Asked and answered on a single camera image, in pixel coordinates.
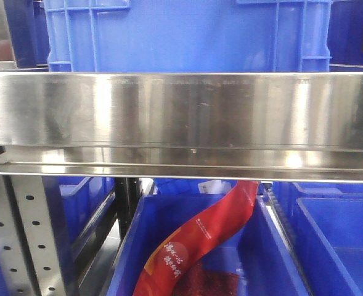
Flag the blue bin lower right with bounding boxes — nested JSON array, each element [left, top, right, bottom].
[[272, 182, 363, 295]]

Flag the blue bin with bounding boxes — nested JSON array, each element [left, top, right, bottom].
[[42, 176, 115, 247], [107, 194, 308, 295], [272, 182, 363, 295]]

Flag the red snack bag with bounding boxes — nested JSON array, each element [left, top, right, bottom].
[[133, 181, 259, 295]]

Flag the stainless steel shelf rail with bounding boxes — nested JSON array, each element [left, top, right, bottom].
[[0, 72, 363, 183]]

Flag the blue bin lower left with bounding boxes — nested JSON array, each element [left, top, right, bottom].
[[42, 176, 115, 247]]

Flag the perforated grey metal upright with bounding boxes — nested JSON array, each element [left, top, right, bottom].
[[0, 175, 79, 295]]

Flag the blue bin lower centre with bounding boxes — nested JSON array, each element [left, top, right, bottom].
[[107, 194, 308, 295]]

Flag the large blue crate upper shelf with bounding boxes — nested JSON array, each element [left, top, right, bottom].
[[44, 1, 332, 73]]

